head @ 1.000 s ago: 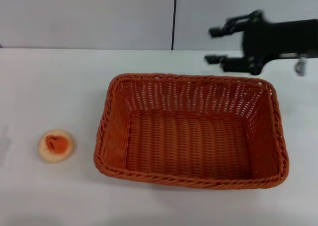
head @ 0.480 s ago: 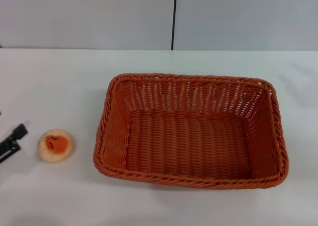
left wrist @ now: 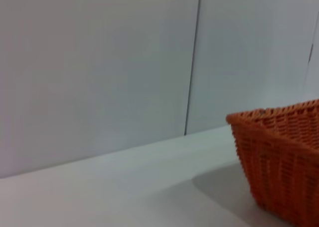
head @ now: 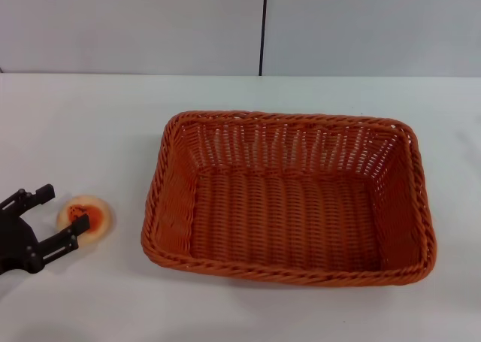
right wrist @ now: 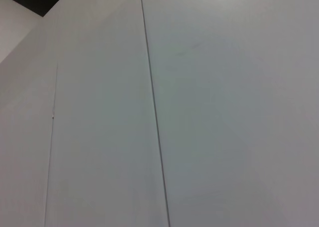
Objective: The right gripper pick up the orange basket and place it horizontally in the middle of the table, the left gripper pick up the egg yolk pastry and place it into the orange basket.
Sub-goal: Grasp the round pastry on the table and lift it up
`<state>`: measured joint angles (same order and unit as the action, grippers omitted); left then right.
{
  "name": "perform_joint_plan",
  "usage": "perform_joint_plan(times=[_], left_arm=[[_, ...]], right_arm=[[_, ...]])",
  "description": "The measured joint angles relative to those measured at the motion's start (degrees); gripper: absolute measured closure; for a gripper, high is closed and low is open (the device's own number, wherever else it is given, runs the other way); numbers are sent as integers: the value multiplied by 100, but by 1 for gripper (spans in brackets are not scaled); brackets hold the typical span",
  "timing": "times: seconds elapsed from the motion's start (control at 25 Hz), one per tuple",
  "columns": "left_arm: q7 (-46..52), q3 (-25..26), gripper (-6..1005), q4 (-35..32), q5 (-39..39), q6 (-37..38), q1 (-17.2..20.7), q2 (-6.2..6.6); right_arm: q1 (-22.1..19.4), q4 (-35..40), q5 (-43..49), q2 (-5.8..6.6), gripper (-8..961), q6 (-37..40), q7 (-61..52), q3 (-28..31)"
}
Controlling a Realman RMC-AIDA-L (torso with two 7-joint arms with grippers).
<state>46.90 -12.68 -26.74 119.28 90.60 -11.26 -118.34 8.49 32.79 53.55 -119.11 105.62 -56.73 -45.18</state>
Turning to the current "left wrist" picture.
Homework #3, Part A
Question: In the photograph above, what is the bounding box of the orange woven plastic basket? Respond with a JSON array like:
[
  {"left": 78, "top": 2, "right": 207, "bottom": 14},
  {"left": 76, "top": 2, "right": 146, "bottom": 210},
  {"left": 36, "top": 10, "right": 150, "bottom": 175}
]
[{"left": 226, "top": 99, "right": 319, "bottom": 227}]

